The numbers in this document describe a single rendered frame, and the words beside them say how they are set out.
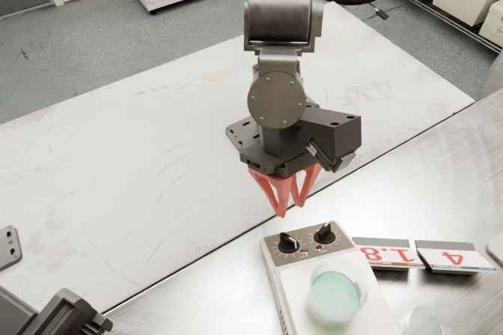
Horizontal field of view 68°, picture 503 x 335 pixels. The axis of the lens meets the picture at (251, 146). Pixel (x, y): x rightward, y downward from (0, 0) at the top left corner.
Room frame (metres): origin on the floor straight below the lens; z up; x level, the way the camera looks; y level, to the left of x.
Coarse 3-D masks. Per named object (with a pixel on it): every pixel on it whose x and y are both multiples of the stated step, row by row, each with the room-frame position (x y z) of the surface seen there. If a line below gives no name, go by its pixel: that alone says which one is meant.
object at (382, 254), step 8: (360, 248) 0.23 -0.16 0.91; (368, 248) 0.23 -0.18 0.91; (376, 248) 0.23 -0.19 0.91; (384, 248) 0.23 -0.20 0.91; (392, 248) 0.23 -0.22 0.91; (368, 256) 0.21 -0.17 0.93; (376, 256) 0.21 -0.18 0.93; (384, 256) 0.21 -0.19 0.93; (392, 256) 0.21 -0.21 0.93; (400, 256) 0.21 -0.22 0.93; (408, 256) 0.21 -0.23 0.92
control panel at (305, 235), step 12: (300, 228) 0.26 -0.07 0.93; (312, 228) 0.26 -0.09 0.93; (336, 228) 0.25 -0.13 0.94; (264, 240) 0.24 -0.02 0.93; (276, 240) 0.24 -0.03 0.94; (300, 240) 0.23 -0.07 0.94; (312, 240) 0.23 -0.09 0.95; (336, 240) 0.23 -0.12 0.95; (348, 240) 0.23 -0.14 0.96; (276, 252) 0.21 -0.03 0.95; (300, 252) 0.21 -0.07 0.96; (312, 252) 0.21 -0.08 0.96; (324, 252) 0.21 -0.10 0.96; (276, 264) 0.19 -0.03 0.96
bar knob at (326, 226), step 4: (324, 224) 0.25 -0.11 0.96; (328, 224) 0.25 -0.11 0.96; (320, 228) 0.24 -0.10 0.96; (324, 228) 0.24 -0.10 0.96; (328, 228) 0.24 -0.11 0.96; (320, 232) 0.24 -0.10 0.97; (324, 232) 0.24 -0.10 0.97; (328, 232) 0.24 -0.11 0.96; (332, 232) 0.24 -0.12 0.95; (316, 236) 0.24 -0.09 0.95; (320, 236) 0.23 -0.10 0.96; (324, 236) 0.23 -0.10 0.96; (328, 236) 0.24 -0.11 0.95; (332, 236) 0.23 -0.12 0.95; (316, 240) 0.23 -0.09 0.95; (320, 240) 0.23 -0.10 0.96; (324, 240) 0.23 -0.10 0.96; (328, 240) 0.23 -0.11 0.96; (332, 240) 0.23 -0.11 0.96; (324, 244) 0.22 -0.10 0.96
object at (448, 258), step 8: (432, 256) 0.21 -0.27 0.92; (440, 256) 0.21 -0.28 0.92; (448, 256) 0.21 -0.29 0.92; (456, 256) 0.21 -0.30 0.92; (464, 256) 0.21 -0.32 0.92; (472, 256) 0.21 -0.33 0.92; (480, 256) 0.21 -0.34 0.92; (440, 264) 0.20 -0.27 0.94; (448, 264) 0.19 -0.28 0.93; (456, 264) 0.19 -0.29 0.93; (464, 264) 0.19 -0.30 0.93; (472, 264) 0.19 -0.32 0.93; (480, 264) 0.19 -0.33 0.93; (488, 264) 0.19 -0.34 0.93
